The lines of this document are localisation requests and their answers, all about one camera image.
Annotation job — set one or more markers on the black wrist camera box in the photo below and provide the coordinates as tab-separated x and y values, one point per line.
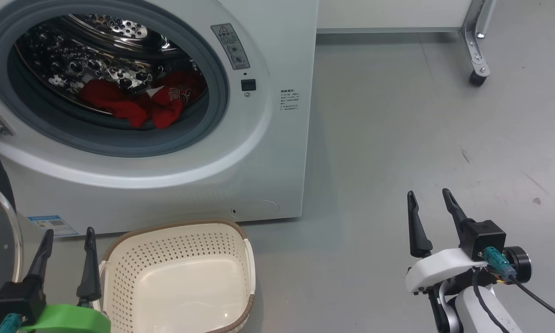
18	300
483	238

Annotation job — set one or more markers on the teal right camera connector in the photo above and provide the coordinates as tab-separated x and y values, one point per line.
498	263

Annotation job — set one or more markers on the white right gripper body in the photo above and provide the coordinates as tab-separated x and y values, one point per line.
437	268

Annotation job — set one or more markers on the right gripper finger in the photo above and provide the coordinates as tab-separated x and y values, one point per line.
416	231
454	210

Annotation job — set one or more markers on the white front-load washing machine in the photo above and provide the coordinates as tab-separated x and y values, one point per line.
277	175

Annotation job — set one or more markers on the stainless steel washing machine drum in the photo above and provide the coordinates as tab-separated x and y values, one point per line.
74	64

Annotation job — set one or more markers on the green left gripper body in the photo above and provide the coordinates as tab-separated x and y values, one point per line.
69	319

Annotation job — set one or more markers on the teal left camera connector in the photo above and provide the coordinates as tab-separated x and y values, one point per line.
8	323

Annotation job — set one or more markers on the teal camera connector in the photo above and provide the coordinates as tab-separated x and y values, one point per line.
498	263
8	323

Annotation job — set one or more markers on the silver metal partition leg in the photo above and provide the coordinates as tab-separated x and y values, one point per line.
476	41

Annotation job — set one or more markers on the small printed text label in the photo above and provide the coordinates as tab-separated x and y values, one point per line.
289	100

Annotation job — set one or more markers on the red basketball jersey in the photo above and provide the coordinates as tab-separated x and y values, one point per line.
162	108

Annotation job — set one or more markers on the blue energy label sticker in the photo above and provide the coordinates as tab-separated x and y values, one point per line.
53	225

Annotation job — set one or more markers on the black caster wheel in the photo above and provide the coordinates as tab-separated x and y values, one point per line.
477	78

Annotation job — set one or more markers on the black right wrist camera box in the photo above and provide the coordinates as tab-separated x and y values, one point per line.
483	238

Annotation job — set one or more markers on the cream perforated laundry basket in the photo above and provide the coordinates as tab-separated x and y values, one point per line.
180	286

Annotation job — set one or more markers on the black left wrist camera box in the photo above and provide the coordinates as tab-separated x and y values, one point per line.
18	300

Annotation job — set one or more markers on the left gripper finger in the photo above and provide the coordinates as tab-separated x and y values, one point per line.
90	273
40	259

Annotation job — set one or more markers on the grey warning label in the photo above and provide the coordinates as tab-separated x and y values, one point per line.
231	46

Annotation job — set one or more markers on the white partition panel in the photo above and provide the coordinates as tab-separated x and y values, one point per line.
388	14

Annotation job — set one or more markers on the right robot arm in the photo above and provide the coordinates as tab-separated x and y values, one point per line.
467	312

